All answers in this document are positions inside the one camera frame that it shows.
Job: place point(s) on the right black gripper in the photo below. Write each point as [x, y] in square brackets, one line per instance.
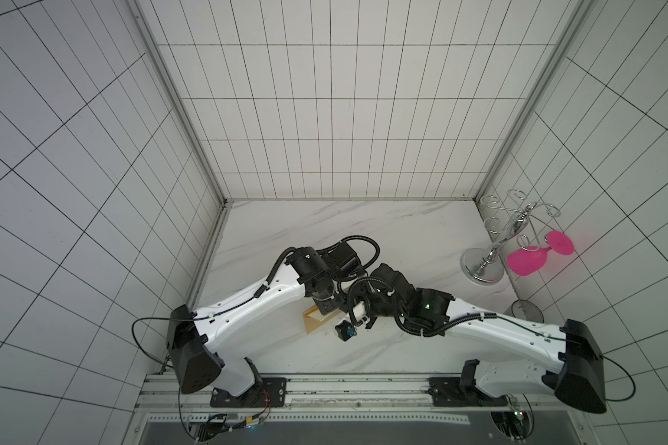
[365, 306]

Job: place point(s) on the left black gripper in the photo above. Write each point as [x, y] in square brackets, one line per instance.
[326, 308]

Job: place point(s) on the tan kraft envelope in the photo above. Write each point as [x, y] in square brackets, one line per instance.
[313, 318]

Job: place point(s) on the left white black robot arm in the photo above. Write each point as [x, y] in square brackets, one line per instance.
[202, 343]

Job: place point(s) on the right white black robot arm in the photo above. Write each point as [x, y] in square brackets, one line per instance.
[564, 361]

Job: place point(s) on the pink plastic wine glass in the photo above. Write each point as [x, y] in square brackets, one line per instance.
[526, 261]

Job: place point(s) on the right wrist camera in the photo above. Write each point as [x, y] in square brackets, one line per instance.
[345, 330]

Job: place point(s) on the chrome wire glass rack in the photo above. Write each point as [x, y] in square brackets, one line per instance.
[484, 266]

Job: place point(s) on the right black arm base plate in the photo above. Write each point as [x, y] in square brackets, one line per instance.
[451, 389]

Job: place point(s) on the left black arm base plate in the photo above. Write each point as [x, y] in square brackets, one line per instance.
[272, 390]

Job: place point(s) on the aluminium mounting rail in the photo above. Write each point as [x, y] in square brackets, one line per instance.
[365, 393]

